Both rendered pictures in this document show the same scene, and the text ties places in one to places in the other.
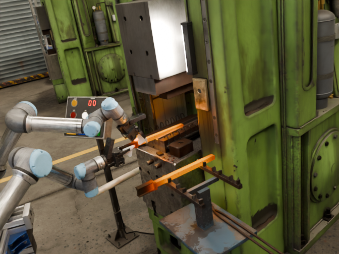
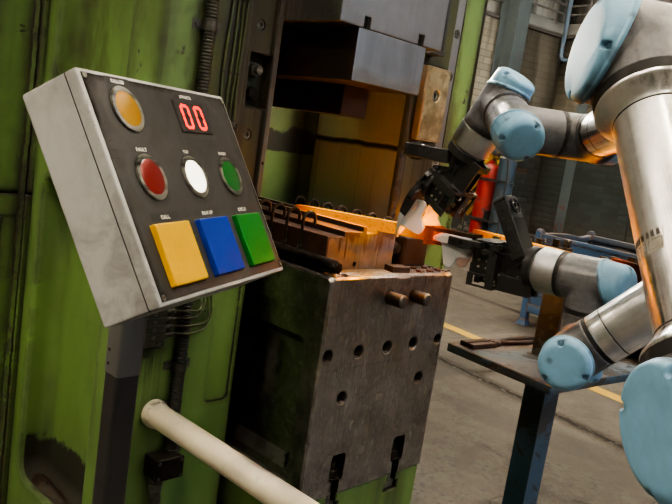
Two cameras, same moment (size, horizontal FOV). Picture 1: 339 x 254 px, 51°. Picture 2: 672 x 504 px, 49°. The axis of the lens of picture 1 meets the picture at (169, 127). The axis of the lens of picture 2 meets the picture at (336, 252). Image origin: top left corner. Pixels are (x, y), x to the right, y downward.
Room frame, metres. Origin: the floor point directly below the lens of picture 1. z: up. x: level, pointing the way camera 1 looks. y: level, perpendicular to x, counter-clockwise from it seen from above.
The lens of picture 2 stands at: (2.24, 1.53, 1.17)
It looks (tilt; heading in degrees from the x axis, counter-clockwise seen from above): 9 degrees down; 261
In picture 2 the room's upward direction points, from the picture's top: 9 degrees clockwise
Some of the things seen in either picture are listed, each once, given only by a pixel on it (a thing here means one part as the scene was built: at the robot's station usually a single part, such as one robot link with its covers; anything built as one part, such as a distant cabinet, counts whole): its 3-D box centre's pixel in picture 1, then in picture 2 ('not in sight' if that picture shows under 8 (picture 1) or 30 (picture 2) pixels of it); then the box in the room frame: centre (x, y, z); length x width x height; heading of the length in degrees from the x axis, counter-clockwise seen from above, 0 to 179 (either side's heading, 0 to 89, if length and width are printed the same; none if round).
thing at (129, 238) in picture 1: (121, 232); not in sight; (2.35, 0.51, 0.05); 0.22 x 0.22 x 0.09; 38
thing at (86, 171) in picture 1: (86, 169); (595, 283); (1.65, 0.46, 1.00); 0.11 x 0.08 x 0.09; 128
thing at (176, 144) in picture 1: (181, 147); (395, 246); (1.85, -0.05, 0.95); 0.12 x 0.08 x 0.06; 128
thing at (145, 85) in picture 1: (171, 75); (314, 59); (2.08, -0.06, 1.32); 0.42 x 0.20 x 0.10; 128
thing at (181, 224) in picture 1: (205, 226); (547, 360); (1.42, -0.10, 0.71); 0.40 x 0.30 x 0.02; 30
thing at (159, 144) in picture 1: (179, 130); (291, 227); (2.08, -0.06, 0.96); 0.42 x 0.20 x 0.09; 128
